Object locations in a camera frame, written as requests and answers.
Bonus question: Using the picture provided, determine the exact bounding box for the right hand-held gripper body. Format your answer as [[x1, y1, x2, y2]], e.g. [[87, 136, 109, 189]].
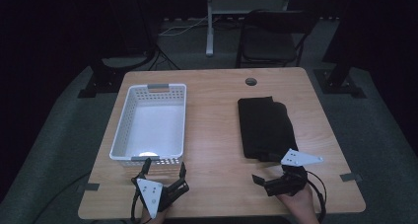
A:
[[263, 147, 324, 197]]

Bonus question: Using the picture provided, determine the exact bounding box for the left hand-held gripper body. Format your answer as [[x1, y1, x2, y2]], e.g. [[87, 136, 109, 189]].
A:
[[131, 177, 190, 220]]

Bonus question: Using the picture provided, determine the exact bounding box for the black cloth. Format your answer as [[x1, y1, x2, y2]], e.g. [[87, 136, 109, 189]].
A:
[[237, 96, 300, 163]]

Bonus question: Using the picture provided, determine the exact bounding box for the white perforated plastic basket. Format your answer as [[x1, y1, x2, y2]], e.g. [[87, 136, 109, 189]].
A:
[[108, 83, 187, 168]]

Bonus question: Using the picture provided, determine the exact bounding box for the person's right hand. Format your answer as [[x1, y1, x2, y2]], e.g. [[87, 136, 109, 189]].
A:
[[275, 184, 317, 218]]

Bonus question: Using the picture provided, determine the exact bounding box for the person's left hand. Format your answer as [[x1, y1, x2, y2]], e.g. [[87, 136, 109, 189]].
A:
[[139, 205, 171, 224]]

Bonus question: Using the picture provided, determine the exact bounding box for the grey tape strip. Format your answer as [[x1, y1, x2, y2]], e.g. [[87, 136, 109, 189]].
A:
[[77, 183, 101, 192], [339, 173, 363, 183]]

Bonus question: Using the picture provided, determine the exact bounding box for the black stand base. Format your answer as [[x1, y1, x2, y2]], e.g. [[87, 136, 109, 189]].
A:
[[313, 0, 368, 100], [77, 55, 156, 99]]

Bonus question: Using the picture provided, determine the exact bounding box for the black tripod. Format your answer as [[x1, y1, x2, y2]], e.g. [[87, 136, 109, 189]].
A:
[[133, 0, 181, 71]]

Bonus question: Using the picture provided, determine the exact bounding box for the black folding chair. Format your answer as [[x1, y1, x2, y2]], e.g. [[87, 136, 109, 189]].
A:
[[235, 9, 318, 69]]

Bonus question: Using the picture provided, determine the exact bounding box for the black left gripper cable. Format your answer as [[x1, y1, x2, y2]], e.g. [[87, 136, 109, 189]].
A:
[[130, 184, 142, 223]]

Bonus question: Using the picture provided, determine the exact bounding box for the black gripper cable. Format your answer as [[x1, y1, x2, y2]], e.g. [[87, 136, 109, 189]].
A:
[[130, 184, 142, 223], [305, 170, 328, 224]]

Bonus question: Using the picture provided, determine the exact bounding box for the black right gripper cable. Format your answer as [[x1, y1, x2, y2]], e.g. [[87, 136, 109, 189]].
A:
[[305, 170, 328, 224]]

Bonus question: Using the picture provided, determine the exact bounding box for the black floor cable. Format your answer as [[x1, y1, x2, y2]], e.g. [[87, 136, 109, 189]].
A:
[[31, 171, 92, 224]]

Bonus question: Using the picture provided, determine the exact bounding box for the white floor cable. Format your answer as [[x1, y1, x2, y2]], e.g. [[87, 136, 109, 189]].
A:
[[158, 16, 220, 37]]

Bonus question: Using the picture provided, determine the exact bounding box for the white metal stand frame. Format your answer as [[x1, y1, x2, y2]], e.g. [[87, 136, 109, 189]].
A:
[[205, 0, 293, 57]]

